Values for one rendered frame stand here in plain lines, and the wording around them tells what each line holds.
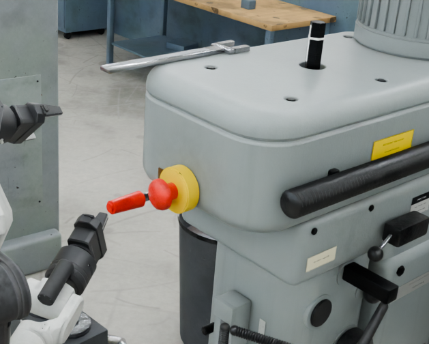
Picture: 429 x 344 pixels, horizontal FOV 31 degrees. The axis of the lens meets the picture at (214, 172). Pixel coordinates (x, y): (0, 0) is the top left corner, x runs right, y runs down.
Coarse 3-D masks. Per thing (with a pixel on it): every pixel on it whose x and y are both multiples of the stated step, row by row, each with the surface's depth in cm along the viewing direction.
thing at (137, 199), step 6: (132, 192) 106; (138, 192) 106; (120, 198) 104; (126, 198) 105; (132, 198) 105; (138, 198) 106; (144, 198) 106; (108, 204) 104; (114, 204) 103; (120, 204) 104; (126, 204) 104; (132, 204) 105; (138, 204) 106; (144, 204) 106; (108, 210) 104; (114, 210) 103; (120, 210) 104; (126, 210) 105
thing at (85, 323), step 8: (16, 320) 178; (32, 320) 175; (40, 320) 175; (80, 320) 174; (88, 320) 174; (80, 328) 171; (88, 328) 171; (96, 328) 174; (104, 328) 174; (72, 336) 169; (80, 336) 170; (88, 336) 171; (96, 336) 172; (104, 336) 174
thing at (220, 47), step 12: (204, 48) 107; (216, 48) 108; (228, 48) 108; (240, 48) 109; (132, 60) 99; (144, 60) 99; (156, 60) 100; (168, 60) 101; (180, 60) 103; (108, 72) 95
